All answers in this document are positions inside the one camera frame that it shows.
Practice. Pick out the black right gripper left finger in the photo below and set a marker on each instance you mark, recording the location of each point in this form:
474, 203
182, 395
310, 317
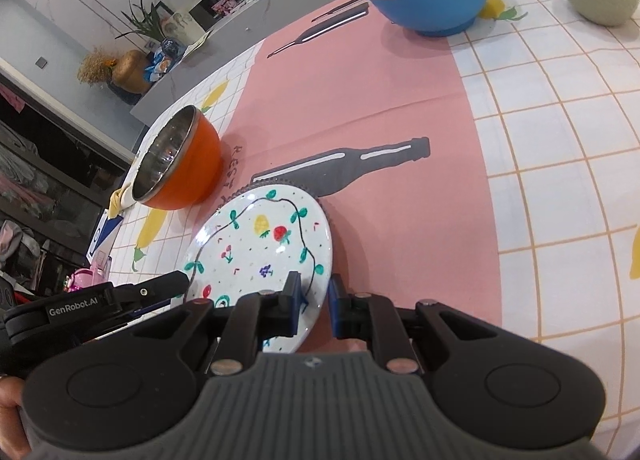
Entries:
243, 328

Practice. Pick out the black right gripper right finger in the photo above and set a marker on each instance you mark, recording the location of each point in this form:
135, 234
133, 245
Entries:
375, 320

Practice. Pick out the white fruit painted plate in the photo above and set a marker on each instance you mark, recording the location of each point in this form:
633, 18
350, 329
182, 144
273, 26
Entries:
253, 241

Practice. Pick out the orange steel bowl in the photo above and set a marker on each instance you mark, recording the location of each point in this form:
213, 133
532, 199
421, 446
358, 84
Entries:
182, 165

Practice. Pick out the person's left hand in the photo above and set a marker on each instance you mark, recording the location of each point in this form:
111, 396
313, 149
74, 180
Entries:
14, 442

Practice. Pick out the pink and white tablecloth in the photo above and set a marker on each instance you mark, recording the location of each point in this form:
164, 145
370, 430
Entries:
496, 171

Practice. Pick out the golden round vase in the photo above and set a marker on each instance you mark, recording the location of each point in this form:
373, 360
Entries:
128, 72

